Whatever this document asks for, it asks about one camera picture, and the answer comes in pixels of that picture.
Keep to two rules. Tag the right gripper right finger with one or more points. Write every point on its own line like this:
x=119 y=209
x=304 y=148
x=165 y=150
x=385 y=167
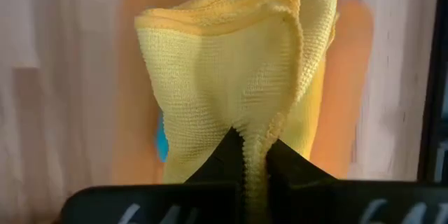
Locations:
x=294 y=168

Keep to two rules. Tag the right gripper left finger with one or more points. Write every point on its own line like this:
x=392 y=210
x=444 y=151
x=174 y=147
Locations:
x=224 y=168

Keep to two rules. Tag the yellow microfiber towel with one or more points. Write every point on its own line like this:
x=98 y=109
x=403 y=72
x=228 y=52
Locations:
x=224 y=77
x=309 y=119

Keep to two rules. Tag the teal microfiber towel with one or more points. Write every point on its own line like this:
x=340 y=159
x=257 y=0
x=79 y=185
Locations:
x=161 y=143

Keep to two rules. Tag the orange plastic bin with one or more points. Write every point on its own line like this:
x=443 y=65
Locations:
x=346 y=94

